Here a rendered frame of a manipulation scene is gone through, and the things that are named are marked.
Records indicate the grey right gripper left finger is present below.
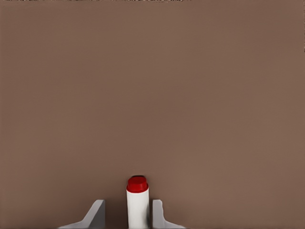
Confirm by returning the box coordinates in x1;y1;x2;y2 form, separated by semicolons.
56;199;106;229

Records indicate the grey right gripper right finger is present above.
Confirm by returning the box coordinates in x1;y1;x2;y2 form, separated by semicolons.
152;199;189;229

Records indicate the white marker with red cap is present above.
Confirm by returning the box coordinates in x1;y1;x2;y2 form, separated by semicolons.
126;176;150;229

